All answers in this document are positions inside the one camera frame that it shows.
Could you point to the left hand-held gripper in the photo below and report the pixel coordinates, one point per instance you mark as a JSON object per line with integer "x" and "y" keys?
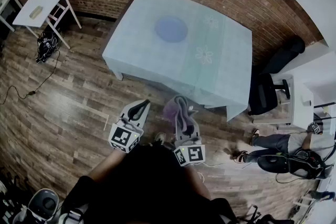
{"x": 123, "y": 137}

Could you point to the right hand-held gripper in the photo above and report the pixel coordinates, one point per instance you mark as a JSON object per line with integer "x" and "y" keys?
{"x": 193, "y": 154}

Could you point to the purple grey cloth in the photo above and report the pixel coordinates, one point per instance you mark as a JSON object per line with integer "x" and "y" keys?
{"x": 170, "y": 112}

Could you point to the person's left forearm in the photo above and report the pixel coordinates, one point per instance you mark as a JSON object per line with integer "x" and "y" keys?
{"x": 107, "y": 165}

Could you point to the person's right forearm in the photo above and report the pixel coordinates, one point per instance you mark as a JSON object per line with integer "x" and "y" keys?
{"x": 199, "y": 183}

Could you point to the white table leg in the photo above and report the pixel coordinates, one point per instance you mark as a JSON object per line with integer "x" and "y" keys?
{"x": 119, "y": 76}

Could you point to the light blue flowered tablecloth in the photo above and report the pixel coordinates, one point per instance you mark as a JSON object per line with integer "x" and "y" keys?
{"x": 157, "y": 60}

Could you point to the person's shirt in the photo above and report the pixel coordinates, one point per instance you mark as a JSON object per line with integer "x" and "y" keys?
{"x": 147, "y": 186}

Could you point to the black office chair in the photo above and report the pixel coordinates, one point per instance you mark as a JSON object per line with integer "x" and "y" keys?
{"x": 263, "y": 94}

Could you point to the black gear bundle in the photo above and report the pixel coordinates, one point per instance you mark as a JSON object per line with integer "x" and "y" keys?
{"x": 47, "y": 46}

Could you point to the white desk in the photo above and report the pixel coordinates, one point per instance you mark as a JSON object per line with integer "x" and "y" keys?
{"x": 302, "y": 110}

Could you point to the black roll bag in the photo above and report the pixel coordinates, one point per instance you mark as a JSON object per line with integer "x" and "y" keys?
{"x": 286, "y": 55}

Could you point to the grey white robot shell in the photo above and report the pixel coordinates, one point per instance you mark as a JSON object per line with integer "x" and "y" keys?
{"x": 43, "y": 203}

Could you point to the small beige box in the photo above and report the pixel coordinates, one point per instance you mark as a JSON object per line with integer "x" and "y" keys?
{"x": 36, "y": 12}

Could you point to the white side table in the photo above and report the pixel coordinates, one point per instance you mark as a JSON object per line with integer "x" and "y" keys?
{"x": 44, "y": 2}

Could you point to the black equipment rack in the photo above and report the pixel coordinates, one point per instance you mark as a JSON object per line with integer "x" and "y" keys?
{"x": 10, "y": 207}

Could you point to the white stool frame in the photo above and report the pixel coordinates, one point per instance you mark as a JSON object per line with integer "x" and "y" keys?
{"x": 56, "y": 17}

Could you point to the white table frame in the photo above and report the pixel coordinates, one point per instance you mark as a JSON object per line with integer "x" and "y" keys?
{"x": 8, "y": 0}

